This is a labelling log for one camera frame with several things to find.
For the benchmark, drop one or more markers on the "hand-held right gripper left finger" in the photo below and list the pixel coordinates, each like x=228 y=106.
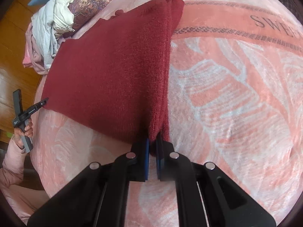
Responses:
x=147 y=160

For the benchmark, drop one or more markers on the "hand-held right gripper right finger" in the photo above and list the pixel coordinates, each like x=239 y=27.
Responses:
x=158 y=165

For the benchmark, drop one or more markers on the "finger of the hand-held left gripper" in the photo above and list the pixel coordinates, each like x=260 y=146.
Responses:
x=17 y=99
x=41 y=104

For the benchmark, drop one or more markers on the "dark red knit sweater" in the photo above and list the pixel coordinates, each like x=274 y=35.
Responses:
x=113 y=71

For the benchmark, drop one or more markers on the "person's left forearm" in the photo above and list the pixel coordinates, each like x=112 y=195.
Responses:
x=13 y=160

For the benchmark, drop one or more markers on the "person's left hand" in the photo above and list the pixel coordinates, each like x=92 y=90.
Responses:
x=28 y=130

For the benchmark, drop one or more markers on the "pale pink garment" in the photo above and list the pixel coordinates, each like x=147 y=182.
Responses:
x=32 y=56

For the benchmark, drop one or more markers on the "white crumpled garment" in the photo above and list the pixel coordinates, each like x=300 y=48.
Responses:
x=45 y=30

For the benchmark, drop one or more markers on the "person's pink jacket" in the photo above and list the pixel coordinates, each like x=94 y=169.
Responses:
x=21 y=203

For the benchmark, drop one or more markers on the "pink patterned bed blanket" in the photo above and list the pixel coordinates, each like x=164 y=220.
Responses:
x=224 y=99

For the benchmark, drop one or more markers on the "purple paisley pillow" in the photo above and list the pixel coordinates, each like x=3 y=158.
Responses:
x=92 y=2

